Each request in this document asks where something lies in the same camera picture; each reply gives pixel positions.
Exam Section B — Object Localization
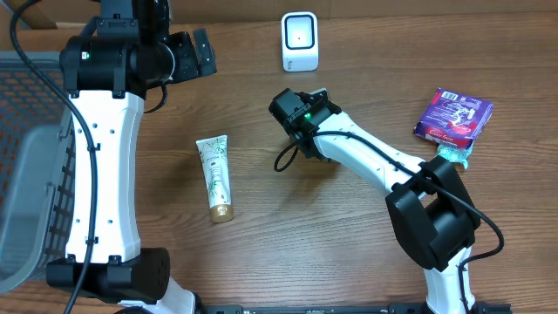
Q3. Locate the purple snack packet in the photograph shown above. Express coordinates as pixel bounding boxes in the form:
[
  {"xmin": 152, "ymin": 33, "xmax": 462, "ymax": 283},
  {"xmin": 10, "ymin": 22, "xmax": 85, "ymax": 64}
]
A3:
[{"xmin": 413, "ymin": 87, "xmax": 493, "ymax": 150}]

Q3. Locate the grey plastic basket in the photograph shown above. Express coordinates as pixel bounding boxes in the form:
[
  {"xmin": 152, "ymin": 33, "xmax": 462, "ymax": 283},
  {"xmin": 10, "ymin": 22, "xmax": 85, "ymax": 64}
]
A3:
[{"xmin": 1, "ymin": 51, "xmax": 75, "ymax": 293}]

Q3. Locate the white barcode scanner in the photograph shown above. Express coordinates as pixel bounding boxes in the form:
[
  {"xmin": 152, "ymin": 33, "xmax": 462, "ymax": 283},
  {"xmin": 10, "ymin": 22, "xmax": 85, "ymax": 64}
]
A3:
[{"xmin": 281, "ymin": 11, "xmax": 319, "ymax": 72}]

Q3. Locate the black rail at table edge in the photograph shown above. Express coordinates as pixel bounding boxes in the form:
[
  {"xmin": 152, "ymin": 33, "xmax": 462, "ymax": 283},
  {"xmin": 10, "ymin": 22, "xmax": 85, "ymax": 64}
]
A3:
[{"xmin": 202, "ymin": 303, "xmax": 514, "ymax": 314}]

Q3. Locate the white cosmetic tube gold cap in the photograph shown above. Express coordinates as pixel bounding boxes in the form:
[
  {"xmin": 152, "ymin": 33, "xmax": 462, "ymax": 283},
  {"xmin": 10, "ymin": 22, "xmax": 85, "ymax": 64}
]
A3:
[{"xmin": 196, "ymin": 135, "xmax": 234, "ymax": 223}]

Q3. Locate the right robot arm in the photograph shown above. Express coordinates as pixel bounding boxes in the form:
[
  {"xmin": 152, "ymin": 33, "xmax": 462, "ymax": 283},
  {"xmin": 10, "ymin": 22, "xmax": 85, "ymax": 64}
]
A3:
[{"xmin": 269, "ymin": 89, "xmax": 480, "ymax": 313}]

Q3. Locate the teal packet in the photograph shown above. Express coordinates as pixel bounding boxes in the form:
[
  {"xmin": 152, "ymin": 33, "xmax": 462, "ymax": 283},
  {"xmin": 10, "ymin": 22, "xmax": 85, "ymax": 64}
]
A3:
[{"xmin": 437, "ymin": 144, "xmax": 474, "ymax": 169}]

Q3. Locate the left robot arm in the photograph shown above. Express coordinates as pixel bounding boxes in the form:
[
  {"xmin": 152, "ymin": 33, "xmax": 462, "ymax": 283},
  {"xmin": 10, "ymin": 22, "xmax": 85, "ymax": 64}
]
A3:
[{"xmin": 46, "ymin": 1, "xmax": 216, "ymax": 313}]

